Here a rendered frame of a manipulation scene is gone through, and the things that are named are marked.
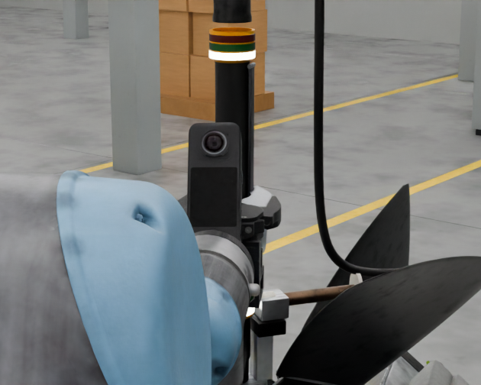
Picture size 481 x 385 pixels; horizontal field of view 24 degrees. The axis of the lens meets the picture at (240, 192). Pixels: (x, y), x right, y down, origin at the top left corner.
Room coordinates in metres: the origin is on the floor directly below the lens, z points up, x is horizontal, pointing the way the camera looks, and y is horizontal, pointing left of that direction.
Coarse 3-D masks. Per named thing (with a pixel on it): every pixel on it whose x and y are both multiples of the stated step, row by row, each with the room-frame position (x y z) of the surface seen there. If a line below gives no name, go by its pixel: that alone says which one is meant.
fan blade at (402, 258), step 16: (400, 192) 1.30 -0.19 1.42; (384, 208) 1.28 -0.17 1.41; (400, 208) 1.32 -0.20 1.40; (384, 224) 1.30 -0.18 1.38; (400, 224) 1.34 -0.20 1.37; (368, 240) 1.28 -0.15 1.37; (384, 240) 1.31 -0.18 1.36; (400, 240) 1.35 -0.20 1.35; (352, 256) 1.26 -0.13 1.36; (368, 256) 1.29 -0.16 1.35; (384, 256) 1.33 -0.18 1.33; (400, 256) 1.37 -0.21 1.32; (336, 272) 1.24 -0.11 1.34; (320, 304) 1.23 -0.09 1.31
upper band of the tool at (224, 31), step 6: (210, 30) 1.04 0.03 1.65; (216, 30) 1.06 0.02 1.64; (222, 30) 1.07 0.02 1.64; (228, 30) 1.07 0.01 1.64; (234, 30) 1.07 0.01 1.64; (240, 30) 1.07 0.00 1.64; (246, 30) 1.06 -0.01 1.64; (252, 30) 1.04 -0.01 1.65; (210, 42) 1.04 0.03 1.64; (216, 42) 1.03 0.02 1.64; (252, 42) 1.04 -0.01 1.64; (216, 60) 1.03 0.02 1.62; (222, 60) 1.03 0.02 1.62; (228, 60) 1.03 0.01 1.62; (234, 60) 1.03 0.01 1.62; (240, 60) 1.03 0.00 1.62; (246, 60) 1.03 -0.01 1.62
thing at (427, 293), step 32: (352, 288) 0.91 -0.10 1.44; (384, 288) 0.96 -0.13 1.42; (416, 288) 1.00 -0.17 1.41; (448, 288) 1.02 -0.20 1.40; (480, 288) 1.05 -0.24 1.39; (320, 320) 0.97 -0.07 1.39; (352, 320) 1.00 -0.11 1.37; (384, 320) 1.03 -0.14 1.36; (416, 320) 1.05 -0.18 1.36; (288, 352) 1.02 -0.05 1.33; (320, 352) 1.04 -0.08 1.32; (352, 352) 1.06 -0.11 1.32; (384, 352) 1.07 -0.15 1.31; (352, 384) 1.09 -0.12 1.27
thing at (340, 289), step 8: (320, 288) 1.08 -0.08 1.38; (328, 288) 1.08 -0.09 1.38; (336, 288) 1.08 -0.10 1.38; (344, 288) 1.08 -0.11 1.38; (288, 296) 1.06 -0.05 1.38; (296, 296) 1.06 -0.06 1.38; (304, 296) 1.07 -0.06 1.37; (312, 296) 1.07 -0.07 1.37; (320, 296) 1.07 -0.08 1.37; (328, 296) 1.07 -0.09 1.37; (336, 296) 1.08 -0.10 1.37; (296, 304) 1.06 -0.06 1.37
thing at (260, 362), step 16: (272, 304) 1.05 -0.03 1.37; (288, 304) 1.05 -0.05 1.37; (256, 320) 1.05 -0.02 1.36; (272, 320) 1.05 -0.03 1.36; (256, 336) 1.04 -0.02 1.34; (272, 336) 1.05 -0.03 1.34; (256, 352) 1.04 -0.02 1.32; (272, 352) 1.05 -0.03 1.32; (256, 368) 1.04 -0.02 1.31; (272, 368) 1.05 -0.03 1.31; (256, 384) 1.03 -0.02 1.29
